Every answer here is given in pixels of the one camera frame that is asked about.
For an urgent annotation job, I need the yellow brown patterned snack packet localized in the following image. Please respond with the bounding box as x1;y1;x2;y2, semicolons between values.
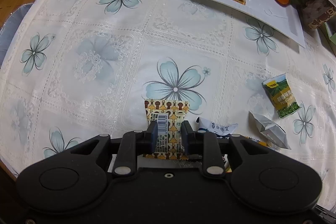
145;99;189;160

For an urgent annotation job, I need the white blue snack packet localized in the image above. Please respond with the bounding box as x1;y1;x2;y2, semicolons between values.
197;117;238;139

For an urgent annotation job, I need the silver grey snack packet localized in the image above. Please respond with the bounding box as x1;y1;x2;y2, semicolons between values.
249;112;290;149

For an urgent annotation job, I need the green pea snack packet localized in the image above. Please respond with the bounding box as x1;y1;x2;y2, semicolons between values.
262;73;301;119

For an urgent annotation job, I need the white floral tablecloth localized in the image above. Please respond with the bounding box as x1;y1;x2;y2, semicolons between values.
1;0;335;210

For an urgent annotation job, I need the white rectangular plate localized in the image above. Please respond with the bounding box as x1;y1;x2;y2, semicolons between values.
211;0;306;48

